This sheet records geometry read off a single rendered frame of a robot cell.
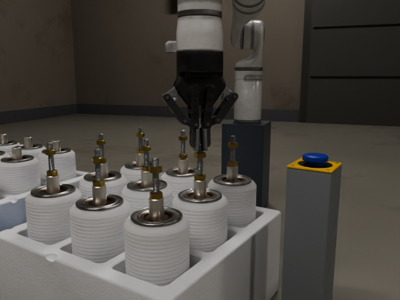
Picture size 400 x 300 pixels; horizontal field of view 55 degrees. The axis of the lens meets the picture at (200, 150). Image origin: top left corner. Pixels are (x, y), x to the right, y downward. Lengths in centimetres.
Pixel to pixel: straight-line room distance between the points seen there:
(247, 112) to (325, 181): 69
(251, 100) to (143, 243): 81
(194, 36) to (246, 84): 68
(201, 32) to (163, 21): 377
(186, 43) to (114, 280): 36
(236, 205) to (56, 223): 32
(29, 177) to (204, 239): 52
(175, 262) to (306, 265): 22
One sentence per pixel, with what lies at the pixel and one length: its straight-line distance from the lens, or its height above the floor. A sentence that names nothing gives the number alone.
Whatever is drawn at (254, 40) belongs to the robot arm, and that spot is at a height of 56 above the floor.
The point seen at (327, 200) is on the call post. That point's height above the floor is 27.
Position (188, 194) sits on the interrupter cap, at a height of 25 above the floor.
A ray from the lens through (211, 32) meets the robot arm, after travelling 60.
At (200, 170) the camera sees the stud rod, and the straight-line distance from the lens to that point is 64.
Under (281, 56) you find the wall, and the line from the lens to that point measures 396.
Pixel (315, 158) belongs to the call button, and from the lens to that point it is 62.
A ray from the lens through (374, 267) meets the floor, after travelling 105.
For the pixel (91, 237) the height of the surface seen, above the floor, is 21.
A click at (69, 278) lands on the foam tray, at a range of 63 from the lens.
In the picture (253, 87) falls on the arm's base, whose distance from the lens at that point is 126.
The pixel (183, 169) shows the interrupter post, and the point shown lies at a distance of 81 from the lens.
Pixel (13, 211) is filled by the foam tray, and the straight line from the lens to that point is 97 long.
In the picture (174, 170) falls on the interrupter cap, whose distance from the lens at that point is 83.
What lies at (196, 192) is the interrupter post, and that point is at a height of 26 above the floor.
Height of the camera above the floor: 45
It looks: 11 degrees down
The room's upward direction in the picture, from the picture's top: straight up
